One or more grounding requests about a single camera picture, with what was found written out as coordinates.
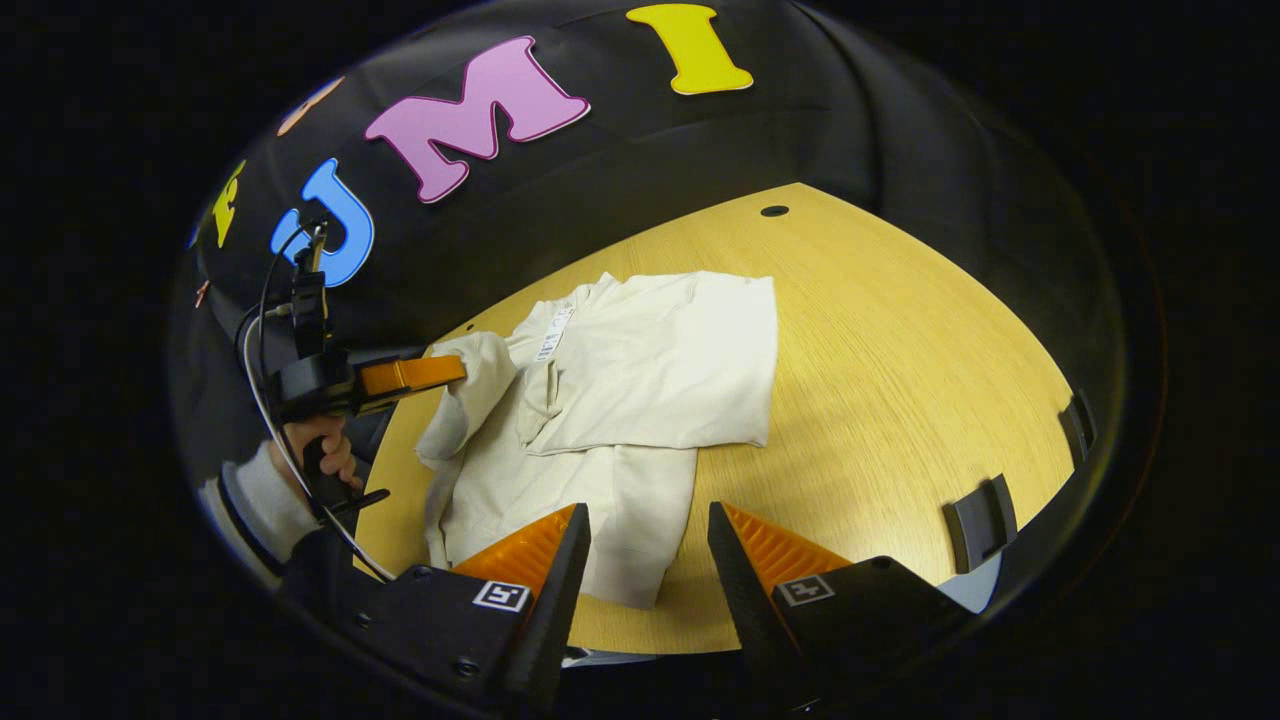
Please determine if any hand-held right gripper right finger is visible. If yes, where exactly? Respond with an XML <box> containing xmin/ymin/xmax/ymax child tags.
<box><xmin>707</xmin><ymin>501</ymin><xmax>974</xmax><ymax>707</ymax></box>

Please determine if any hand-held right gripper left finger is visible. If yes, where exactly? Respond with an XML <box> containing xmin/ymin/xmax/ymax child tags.
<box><xmin>349</xmin><ymin>502</ymin><xmax>592</xmax><ymax>717</ymax></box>

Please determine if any white long-sleeved garment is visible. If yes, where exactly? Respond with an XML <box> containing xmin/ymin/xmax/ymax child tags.
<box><xmin>414</xmin><ymin>270</ymin><xmax>780</xmax><ymax>610</ymax></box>

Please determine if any white paper hang tag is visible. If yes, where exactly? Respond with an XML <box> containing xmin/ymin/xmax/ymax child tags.
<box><xmin>534</xmin><ymin>305</ymin><xmax>577</xmax><ymax>364</ymax></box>

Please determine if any black table edge clamp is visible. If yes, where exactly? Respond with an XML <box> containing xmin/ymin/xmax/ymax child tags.
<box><xmin>1059</xmin><ymin>389</ymin><xmax>1099</xmax><ymax>467</ymax></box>
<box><xmin>943</xmin><ymin>474</ymin><xmax>1019</xmax><ymax>575</ymax></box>

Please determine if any black backdrop cloth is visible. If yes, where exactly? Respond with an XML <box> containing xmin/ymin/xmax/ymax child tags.
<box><xmin>170</xmin><ymin>0</ymin><xmax>1131</xmax><ymax>561</ymax></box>

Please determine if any white cable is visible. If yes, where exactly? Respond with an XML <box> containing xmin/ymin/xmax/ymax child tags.
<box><xmin>243</xmin><ymin>225</ymin><xmax>398</xmax><ymax>584</ymax></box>

